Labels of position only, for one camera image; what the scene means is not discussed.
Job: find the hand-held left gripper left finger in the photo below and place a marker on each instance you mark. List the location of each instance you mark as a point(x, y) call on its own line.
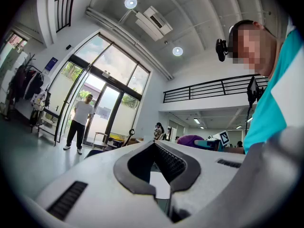
point(95, 198)

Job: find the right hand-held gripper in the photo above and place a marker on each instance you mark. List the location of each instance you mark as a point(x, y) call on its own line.
point(215, 142)

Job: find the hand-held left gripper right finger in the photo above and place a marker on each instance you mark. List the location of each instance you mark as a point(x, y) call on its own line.
point(209, 174)

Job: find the purple wiping cloth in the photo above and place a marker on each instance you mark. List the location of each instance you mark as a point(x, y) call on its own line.
point(188, 139)

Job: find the black mezzanine railing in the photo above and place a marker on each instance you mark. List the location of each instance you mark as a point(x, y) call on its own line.
point(213, 82)

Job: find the person's teal shirt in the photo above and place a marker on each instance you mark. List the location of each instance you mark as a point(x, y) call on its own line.
point(268, 113)

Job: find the wooden armchair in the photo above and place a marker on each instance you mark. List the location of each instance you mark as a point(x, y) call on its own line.
point(99, 134)

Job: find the yellow box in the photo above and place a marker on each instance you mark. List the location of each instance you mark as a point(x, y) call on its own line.
point(117, 136)

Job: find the large cardboard box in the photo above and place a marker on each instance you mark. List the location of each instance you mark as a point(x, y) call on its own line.
point(135, 141)

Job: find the glass entrance door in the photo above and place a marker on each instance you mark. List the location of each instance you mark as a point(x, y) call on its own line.
point(114, 113)

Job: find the black metal shelf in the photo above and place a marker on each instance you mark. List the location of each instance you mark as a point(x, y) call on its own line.
point(51, 114)

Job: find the round ceiling lamp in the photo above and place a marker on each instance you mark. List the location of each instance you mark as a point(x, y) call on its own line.
point(177, 51)
point(130, 2)

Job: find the person's head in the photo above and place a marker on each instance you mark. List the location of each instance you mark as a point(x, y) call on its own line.
point(256, 49)

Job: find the white backpack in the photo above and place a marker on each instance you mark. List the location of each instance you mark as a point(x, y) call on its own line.
point(39, 101)

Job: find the coat rack with clothes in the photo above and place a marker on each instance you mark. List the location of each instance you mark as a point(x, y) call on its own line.
point(28, 82)

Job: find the white ceiling air conditioner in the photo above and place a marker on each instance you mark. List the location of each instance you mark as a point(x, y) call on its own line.
point(154, 22)

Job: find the black window grille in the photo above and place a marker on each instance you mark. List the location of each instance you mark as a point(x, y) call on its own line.
point(63, 8)

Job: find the blue wall poster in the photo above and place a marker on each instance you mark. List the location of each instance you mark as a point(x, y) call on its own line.
point(51, 64)

